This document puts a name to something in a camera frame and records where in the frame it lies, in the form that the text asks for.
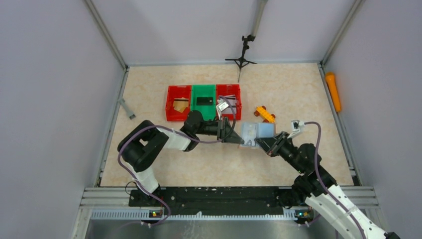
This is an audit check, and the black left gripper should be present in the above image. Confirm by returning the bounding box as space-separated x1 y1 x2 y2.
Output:
195 117 244 144

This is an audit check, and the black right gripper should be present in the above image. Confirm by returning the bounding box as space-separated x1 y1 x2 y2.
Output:
254 131 305 174

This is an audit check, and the gold card with stripe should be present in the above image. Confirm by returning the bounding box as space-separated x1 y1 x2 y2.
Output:
173 98 189 104

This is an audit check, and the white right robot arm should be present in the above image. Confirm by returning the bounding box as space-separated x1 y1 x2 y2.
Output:
255 131 399 239

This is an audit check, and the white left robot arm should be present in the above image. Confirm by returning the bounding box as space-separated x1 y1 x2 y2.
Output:
117 110 244 206

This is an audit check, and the white card in bin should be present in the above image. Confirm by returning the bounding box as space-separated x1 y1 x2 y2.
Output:
221 107 237 115

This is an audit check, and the card with black stripe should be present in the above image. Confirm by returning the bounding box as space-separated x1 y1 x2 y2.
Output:
217 95 237 105

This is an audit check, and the black card in green bin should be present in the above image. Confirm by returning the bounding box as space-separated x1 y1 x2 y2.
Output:
196 97 213 106

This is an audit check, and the green plastic bin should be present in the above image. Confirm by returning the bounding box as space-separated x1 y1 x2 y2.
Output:
191 85 216 120

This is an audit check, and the yellow toy brick car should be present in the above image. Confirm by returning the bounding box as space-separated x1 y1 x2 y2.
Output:
254 106 276 123

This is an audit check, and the right red plastic bin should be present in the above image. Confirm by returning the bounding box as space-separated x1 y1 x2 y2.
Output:
216 84 242 120

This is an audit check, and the red plastic bin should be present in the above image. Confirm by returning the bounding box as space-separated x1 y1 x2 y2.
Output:
216 84 242 120
165 85 192 121

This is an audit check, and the left red plastic bin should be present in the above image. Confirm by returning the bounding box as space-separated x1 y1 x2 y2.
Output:
165 85 192 121

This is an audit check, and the orange flashlight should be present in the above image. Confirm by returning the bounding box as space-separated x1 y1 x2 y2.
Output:
325 72 341 113

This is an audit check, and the grey small tool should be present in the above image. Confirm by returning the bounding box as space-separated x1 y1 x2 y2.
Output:
117 98 136 120

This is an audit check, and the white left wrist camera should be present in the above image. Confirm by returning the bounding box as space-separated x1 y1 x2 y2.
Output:
216 101 229 117

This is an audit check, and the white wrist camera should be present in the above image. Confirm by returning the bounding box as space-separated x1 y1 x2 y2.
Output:
288 120 305 138
216 101 229 117

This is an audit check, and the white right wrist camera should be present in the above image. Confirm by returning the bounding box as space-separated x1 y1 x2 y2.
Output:
288 120 305 138

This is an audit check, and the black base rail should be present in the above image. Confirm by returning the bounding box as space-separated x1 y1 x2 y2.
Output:
129 186 307 208

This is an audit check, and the black camera tripod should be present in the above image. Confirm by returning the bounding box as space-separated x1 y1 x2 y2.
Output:
225 34 257 83

